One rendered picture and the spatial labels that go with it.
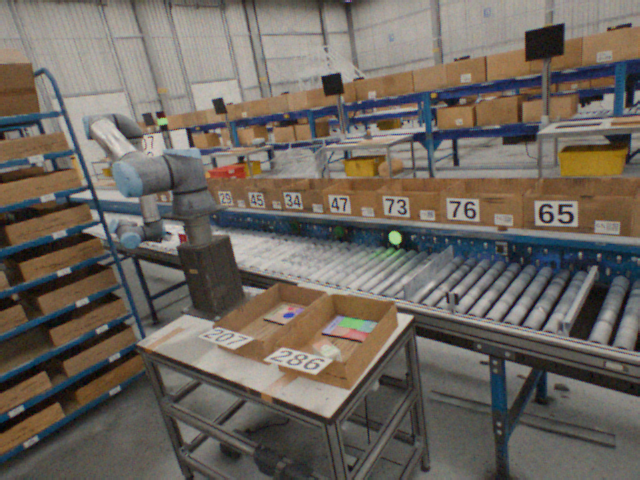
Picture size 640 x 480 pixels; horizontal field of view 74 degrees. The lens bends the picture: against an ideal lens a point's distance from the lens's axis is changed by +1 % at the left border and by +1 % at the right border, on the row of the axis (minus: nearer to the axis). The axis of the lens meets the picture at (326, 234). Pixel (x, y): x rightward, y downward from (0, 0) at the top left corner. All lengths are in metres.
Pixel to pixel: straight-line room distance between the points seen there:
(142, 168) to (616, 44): 5.68
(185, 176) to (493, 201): 1.36
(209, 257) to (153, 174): 0.41
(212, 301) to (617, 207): 1.69
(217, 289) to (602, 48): 5.56
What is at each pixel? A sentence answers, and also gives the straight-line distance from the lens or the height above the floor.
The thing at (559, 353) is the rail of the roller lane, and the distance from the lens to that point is 1.59.
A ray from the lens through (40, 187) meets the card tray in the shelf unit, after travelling 2.67.
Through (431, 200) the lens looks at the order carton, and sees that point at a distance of 2.21.
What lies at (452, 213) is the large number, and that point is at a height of 0.94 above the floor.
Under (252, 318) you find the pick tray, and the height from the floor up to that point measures 0.77.
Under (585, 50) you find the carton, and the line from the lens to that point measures 6.50.
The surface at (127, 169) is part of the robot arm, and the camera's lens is 1.79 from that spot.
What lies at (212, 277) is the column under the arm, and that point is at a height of 0.93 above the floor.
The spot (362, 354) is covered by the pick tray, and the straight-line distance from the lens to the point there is 1.39.
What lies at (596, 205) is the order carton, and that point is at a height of 1.01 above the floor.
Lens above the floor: 1.60
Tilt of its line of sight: 18 degrees down
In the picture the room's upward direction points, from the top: 10 degrees counter-clockwise
